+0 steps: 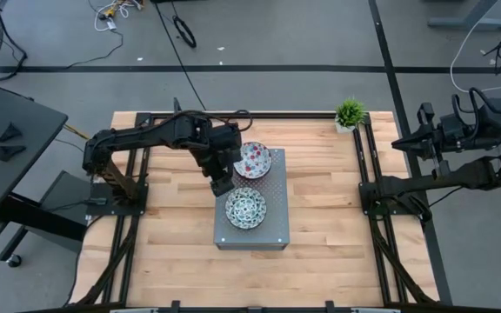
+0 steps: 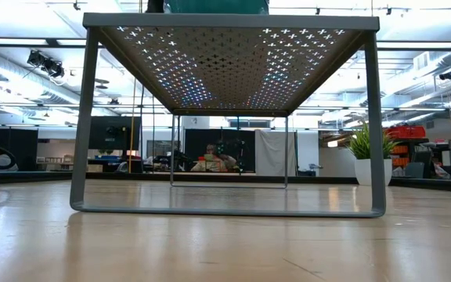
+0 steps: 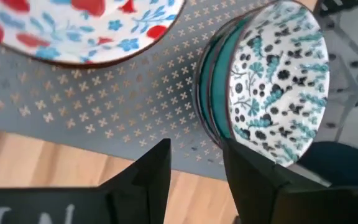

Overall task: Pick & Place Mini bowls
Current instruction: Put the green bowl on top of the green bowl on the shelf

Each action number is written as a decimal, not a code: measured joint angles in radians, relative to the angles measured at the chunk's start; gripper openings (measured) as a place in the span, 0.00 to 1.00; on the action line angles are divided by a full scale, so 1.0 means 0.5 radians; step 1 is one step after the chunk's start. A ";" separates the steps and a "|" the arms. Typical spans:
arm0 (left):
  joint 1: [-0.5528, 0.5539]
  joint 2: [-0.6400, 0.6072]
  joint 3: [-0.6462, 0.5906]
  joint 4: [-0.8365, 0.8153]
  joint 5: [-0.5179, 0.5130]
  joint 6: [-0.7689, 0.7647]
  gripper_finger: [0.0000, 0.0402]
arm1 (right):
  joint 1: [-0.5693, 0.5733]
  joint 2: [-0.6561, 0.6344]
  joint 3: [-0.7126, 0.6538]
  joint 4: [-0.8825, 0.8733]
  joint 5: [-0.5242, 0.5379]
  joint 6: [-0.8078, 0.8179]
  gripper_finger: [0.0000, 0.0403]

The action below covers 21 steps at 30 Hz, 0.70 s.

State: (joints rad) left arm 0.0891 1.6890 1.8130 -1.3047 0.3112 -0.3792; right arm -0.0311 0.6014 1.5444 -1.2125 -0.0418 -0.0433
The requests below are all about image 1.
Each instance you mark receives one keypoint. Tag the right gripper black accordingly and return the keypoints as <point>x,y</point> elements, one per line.
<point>452,132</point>

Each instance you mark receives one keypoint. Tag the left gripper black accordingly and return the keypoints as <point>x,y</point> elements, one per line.
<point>220,165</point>

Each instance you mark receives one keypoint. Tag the red floral ceramic bowl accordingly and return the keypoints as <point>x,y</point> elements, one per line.
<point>257,160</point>

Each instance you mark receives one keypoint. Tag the blue-green patterned mini bowl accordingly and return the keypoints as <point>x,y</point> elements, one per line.
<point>245,208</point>

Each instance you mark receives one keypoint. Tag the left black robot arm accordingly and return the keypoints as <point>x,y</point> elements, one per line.
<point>146,132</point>

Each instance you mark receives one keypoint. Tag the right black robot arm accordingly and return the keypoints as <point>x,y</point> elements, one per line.
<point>450,178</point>

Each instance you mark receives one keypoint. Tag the small potted green plant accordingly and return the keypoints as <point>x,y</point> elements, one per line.
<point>349,114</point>

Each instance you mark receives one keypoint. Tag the grey perforated metal riser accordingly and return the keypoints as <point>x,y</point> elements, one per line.
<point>250,237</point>

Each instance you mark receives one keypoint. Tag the grey desk leg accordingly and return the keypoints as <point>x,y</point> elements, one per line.
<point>468,22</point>

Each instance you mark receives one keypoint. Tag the black desk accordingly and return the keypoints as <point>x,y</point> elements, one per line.
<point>11,130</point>

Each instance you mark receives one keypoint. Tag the black aluminium table frame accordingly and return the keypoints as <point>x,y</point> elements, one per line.
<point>298,115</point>

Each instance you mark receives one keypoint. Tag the black triangular bracket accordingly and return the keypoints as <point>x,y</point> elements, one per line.
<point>10,153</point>
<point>12,131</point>

